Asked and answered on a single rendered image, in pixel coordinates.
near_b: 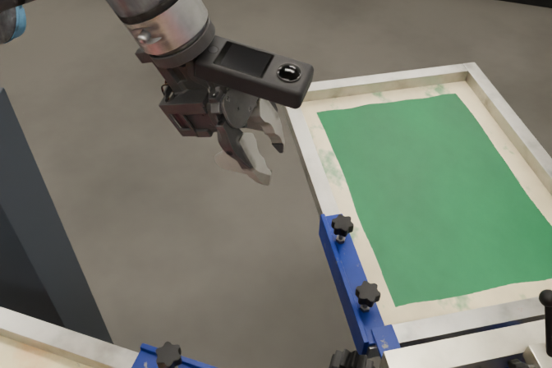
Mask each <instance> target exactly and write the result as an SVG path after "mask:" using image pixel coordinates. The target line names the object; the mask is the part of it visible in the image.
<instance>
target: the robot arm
mask: <svg viewBox="0 0 552 368"><path fill-rule="evenodd" d="M33 1H35V0H0V44H6V43H9V42H10V41H12V40H13V39H15V38H17V37H19V36H21V35H22V34H23V33H24V32H25V28H26V16H25V9H24V8H23V6H22V5H23V4H26V3H28V2H33ZM106 1H107V3H108V4H109V6H110V7H111V8H112V9H113V11H114V12H115V13H116V15H117V16H118V18H119V19H120V21H122V22H123V24H124V25H125V26H126V28H127V29H128V30H129V31H130V33H131V34H132V36H133V37H134V39H135V40H136V42H137V43H138V44H139V45H140V48H138V49H137V51H136V52H135V55H136V56H137V57H138V58H139V60H140V61H141V63H147V62H152V63H153V64H154V65H155V67H156V68H157V69H158V71H159V72H160V74H161V75H162V77H163V78H164V79H165V84H163V85H162V86H161V90H162V92H163V95H164V97H163V98H162V100H161V102H160V103H159V107H160V108H161V109H162V111H163V112H164V113H165V115H166V116H167V117H168V119H169V120H170V121H171V123H172V124H173V125H174V126H175V127H176V128H177V130H178V131H179V133H180V134H181V135H182V136H196V137H211V136H212V135H213V133H214V132H217V137H218V143H219V144H220V146H221V148H222V149H223V150H222V151H220V152H219V153H217V154H216V155H215V156H214V160H215V163H216V164H217V165H218V166H219V167H221V168H223V169H227V170H230V171H234V172H238V173H244V174H247V175H248V176H249V177H250V178H251V179H253V180H254V181H255V182H257V183H259V184H262V185H266V186H268V185H269V184H270V180H271V175H272V171H271V170H269V169H268V168H267V166H266V163H265V158H264V157H262V156H261V155H260V153H259V150H258V148H257V143H256V139H255V137H254V134H253V133H243V132H242V131H241V130H240V128H249V129H253V130H257V131H263V132H264V133H265V134H266V135H267V136H268V137H269V138H270V140H271V142H272V145H273V147H274V148H275V149H276V150H277V151H278V152H279V153H283V151H284V147H285V140H284V136H283V129H282V124H281V121H280V118H279V115H278V108H277V106H276V104H281V105H283V106H286V107H289V108H294V109H297V108H299V107H301V104H302V102H303V100H304V98H305V96H306V93H307V91H308V89H309V88H310V85H311V82H312V79H313V74H314V67H313V66H312V65H311V64H309V63H305V62H301V61H298V60H295V59H292V58H289V57H284V56H282V55H279V54H276V53H271V52H269V51H265V50H263V49H260V48H255V47H252V46H250V45H247V44H242V43H239V42H237V41H233V40H230V39H226V38H223V37H220V36H217V35H215V27H214V25H213V23H212V21H211V20H210V18H209V17H208V10H207V9H206V7H205V5H204V3H203V2H202V1H201V0H106ZM165 85H166V86H167V87H166V88H165V90H163V86H165ZM172 92H173V94H172V96H171V98H170V97H169V95H170V94H171V93H172ZM171 114H172V116H171ZM173 117H174V119H175V120H176V121H175V120H174V119H173ZM177 123H178V124H179V125H180V126H179V125H178V124H177Z"/></svg>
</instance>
